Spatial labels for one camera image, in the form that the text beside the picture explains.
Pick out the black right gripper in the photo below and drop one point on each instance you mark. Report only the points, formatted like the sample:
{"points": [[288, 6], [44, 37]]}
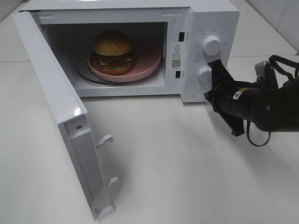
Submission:
{"points": [[233, 102]]}

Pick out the round white door button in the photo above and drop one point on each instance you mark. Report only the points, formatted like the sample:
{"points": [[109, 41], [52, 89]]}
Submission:
{"points": [[199, 93]]}

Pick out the white microwave knob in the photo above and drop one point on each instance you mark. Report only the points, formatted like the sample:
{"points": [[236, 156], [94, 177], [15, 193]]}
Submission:
{"points": [[212, 45], [205, 74]]}

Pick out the pink round plate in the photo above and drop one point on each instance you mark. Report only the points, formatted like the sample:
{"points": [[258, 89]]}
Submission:
{"points": [[147, 59]]}

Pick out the toy hamburger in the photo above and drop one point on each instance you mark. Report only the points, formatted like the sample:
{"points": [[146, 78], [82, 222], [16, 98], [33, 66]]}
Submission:
{"points": [[112, 53]]}

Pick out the white microwave door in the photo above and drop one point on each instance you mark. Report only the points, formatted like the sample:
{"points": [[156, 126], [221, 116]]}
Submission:
{"points": [[70, 114]]}

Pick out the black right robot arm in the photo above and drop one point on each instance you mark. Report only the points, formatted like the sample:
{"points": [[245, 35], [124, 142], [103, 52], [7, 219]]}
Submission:
{"points": [[271, 102]]}

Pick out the white microwave oven body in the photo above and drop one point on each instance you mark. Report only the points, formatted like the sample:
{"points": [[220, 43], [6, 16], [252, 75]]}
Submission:
{"points": [[176, 27]]}

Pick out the glass microwave turntable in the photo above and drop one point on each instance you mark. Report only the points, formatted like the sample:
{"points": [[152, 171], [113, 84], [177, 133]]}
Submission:
{"points": [[83, 70]]}

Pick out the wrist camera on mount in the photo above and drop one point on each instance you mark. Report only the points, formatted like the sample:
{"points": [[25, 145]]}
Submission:
{"points": [[260, 70]]}

